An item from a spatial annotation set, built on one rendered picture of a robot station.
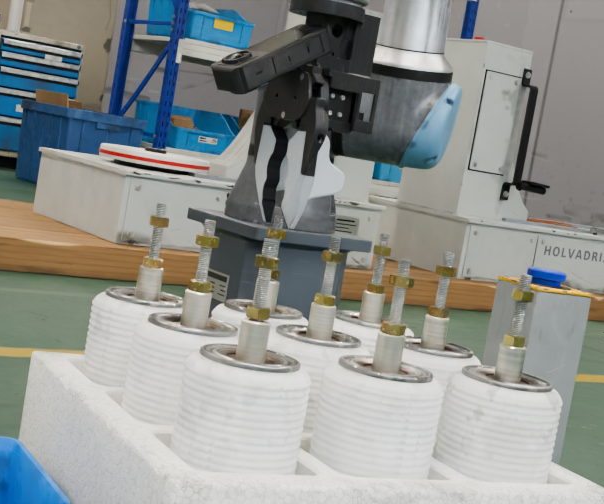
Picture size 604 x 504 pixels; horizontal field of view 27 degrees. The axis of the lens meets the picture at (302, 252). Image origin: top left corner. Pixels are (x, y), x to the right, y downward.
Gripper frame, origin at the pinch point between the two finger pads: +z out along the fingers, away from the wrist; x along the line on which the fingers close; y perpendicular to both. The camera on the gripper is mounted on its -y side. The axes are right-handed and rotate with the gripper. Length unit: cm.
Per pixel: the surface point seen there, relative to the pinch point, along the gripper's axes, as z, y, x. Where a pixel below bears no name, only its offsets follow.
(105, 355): 14.5, -15.5, -0.3
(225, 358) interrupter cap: 9.2, -18.2, -23.2
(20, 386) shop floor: 35, 8, 67
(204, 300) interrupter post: 7.2, -13.0, -11.1
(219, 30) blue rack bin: -51, 255, 441
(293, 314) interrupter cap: 9.4, 2.6, -2.3
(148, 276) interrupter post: 7.4, -11.8, 0.8
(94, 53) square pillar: -34, 260, 588
